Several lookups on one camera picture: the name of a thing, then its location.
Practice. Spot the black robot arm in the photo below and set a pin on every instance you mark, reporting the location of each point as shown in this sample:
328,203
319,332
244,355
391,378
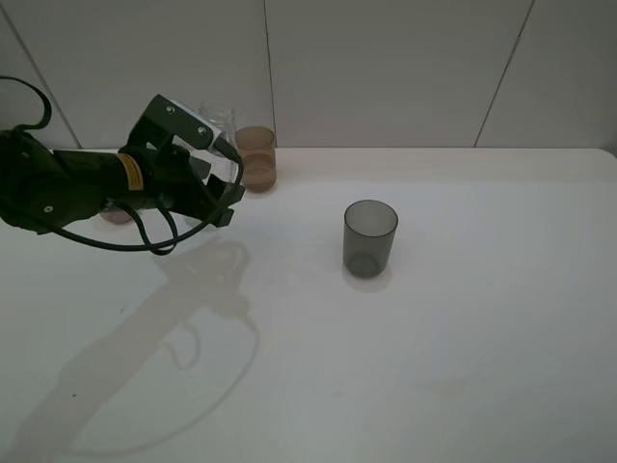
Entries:
43,189

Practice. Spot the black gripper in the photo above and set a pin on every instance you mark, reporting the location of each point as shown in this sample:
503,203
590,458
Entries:
174,179

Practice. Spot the pink translucent cup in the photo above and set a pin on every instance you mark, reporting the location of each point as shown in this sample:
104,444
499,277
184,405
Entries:
114,215

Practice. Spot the brown translucent cup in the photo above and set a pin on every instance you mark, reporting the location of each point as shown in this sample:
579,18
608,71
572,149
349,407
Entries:
256,145

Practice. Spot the grey translucent cup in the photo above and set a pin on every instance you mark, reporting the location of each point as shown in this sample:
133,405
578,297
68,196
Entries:
369,231

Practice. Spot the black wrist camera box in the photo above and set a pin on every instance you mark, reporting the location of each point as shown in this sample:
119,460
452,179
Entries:
163,119

